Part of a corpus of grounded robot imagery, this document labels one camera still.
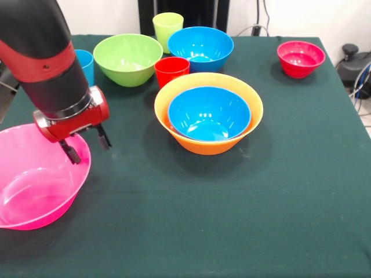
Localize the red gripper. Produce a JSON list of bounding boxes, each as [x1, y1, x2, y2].
[[32, 85, 112, 165]]

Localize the orange bowl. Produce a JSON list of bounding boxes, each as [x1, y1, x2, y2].
[[154, 72, 264, 156]]

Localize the blue bowl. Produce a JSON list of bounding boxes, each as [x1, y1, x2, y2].
[[168, 86, 252, 142], [167, 26, 235, 73]]

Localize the large pink bowl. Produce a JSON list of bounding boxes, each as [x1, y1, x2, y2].
[[0, 123, 92, 232]]

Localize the blue cup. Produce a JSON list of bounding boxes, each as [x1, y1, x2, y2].
[[74, 49, 96, 87]]

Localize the green bowl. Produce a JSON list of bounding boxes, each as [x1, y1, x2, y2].
[[93, 33, 164, 88]]

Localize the dark green tablecloth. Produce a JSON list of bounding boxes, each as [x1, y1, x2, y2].
[[0, 34, 371, 278]]

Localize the red cup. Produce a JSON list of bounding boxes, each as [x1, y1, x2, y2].
[[154, 56, 190, 89]]

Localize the green cup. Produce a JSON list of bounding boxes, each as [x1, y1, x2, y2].
[[152, 12, 184, 54]]

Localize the small pink-red bowl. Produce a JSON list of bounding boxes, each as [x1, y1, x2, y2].
[[277, 40, 326, 79]]

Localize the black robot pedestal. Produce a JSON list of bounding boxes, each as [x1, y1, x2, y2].
[[138, 0, 230, 37]]

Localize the black wall cable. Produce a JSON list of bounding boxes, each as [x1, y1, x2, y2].
[[252, 0, 271, 37]]

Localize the tangled cables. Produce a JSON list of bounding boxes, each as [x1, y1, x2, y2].
[[349, 64, 371, 116]]

